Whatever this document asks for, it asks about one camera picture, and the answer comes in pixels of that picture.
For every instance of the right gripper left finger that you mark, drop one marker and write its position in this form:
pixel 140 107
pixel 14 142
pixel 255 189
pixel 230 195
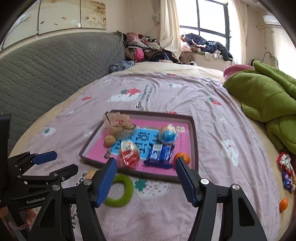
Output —
pixel 53 221

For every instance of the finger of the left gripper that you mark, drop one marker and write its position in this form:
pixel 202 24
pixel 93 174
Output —
pixel 44 158

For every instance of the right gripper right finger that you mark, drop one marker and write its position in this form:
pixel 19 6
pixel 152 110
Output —
pixel 239 219

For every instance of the brown walnut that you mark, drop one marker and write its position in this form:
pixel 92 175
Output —
pixel 109 141

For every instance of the beige sheer scrunchie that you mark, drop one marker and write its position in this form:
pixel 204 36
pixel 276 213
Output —
pixel 119 125

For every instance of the red surprise egg toy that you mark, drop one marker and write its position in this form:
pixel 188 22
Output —
pixel 128 154

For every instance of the small orange mandarin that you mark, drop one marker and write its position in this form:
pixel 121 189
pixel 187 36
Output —
pixel 183 155

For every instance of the blue snack packet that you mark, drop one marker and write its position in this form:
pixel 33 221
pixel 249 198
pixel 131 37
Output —
pixel 160 156

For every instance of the blue surprise egg toy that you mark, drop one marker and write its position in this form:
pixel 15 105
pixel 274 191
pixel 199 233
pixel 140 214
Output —
pixel 168 134

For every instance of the person's left hand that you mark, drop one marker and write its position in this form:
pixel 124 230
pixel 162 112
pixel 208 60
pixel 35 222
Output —
pixel 15 220

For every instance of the wrapped biscuit pack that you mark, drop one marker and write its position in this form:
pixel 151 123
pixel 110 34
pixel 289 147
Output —
pixel 90 174

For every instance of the grey quilted headboard cover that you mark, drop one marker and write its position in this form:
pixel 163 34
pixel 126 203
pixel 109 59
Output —
pixel 38 76

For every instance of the pink strawberry bed sheet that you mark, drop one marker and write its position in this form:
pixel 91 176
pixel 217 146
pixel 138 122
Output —
pixel 229 149

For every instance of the dark shallow box pink inside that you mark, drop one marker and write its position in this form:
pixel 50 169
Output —
pixel 148 125

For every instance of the green fleece blanket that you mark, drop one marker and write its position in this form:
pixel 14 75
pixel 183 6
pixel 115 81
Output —
pixel 267 95

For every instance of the pile of clothes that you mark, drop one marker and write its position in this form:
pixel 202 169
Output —
pixel 141 48

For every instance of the pink pillow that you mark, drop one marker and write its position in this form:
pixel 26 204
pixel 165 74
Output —
pixel 231 69

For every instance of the clothes on window sill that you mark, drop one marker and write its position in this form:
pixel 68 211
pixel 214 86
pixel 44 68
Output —
pixel 195 43

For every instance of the cream curtain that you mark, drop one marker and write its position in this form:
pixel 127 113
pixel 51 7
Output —
pixel 165 14

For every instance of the white air conditioner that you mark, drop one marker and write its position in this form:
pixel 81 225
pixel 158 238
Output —
pixel 271 20

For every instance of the floral wall picture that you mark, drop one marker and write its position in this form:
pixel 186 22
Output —
pixel 48 16

